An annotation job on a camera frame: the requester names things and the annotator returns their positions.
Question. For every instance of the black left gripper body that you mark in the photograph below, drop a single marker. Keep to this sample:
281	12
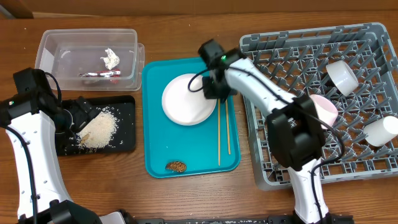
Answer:
79	115

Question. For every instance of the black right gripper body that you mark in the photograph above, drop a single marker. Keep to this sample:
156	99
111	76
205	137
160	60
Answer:
217	88

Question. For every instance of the wooden chopstick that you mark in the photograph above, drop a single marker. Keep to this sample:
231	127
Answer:
227	127
219	131

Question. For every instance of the white round plate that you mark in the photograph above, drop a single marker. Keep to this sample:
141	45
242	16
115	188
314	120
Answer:
184	107

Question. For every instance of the red snack wrapper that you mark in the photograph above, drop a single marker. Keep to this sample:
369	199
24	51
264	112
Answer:
102	74

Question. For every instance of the white napkin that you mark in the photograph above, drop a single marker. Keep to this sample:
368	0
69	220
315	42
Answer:
111	60

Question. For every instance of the brown food scrap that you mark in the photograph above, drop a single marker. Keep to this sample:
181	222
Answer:
176	166

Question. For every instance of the beige bowl with crumbs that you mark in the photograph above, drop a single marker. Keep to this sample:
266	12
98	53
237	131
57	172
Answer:
326	110

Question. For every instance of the grey bowl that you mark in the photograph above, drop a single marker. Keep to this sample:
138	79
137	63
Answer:
342	76

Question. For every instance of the white paper cup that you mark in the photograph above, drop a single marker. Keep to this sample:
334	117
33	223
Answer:
381	131

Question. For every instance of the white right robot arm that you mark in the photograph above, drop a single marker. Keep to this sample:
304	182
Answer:
294	132

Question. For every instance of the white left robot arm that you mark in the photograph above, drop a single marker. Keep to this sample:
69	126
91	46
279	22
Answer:
43	195

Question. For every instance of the grey dishwasher rack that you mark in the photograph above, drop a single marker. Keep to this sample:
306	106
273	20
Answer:
296	61

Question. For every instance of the pile of rice crumbs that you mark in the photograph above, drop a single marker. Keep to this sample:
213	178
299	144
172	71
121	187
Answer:
99	132

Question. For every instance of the black rectangular tray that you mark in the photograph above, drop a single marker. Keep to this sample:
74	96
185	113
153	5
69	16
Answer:
123	107

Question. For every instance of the clear plastic bin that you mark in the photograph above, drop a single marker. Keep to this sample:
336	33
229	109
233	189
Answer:
66	53

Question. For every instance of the teal plastic tray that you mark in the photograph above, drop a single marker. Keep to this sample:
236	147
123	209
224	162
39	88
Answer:
166	141

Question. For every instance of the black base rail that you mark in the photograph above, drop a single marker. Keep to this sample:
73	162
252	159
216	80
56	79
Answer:
122	216

